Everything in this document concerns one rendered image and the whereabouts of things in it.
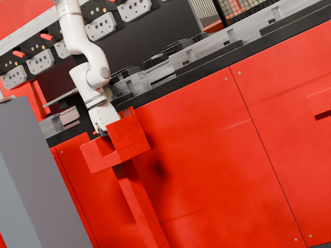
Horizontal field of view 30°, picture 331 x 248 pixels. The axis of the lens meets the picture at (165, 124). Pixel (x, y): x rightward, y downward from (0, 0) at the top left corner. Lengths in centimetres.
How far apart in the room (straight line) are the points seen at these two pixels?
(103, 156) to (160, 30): 102
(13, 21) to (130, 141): 99
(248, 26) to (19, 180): 102
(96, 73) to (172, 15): 97
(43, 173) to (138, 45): 141
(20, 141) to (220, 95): 77
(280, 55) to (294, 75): 8
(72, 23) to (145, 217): 78
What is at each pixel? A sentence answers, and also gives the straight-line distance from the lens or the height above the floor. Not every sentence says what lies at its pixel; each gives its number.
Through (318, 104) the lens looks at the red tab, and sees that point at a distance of 217.
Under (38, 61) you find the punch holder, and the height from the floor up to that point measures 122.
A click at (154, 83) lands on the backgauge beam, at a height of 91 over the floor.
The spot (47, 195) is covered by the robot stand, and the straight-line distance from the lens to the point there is 199.
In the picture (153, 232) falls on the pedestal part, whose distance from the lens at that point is 240.
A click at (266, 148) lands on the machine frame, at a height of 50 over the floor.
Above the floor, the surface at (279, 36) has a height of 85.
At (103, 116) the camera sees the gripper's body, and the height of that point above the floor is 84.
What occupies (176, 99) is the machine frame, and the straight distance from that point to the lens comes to 241.
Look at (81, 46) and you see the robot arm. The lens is 231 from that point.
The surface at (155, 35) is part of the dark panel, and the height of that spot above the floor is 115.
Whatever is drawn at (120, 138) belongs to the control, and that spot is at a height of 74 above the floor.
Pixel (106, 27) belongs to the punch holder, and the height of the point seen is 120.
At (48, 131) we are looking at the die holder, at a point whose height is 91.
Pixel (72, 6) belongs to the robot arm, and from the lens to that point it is 239.
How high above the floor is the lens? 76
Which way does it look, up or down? 1 degrees down
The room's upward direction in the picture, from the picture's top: 24 degrees counter-clockwise
